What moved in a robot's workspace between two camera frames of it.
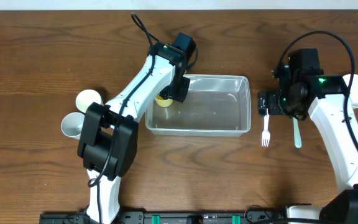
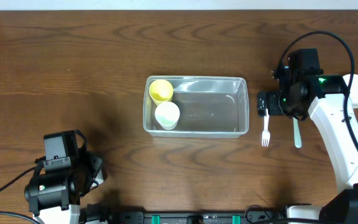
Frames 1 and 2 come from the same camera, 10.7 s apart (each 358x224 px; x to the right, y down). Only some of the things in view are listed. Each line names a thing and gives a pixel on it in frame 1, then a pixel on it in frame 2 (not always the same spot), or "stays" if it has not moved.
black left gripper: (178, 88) to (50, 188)
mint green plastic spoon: (297, 133) stays
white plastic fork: (266, 134) stays
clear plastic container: (218, 105) stays
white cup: (85, 98) to (167, 114)
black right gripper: (263, 104) stays
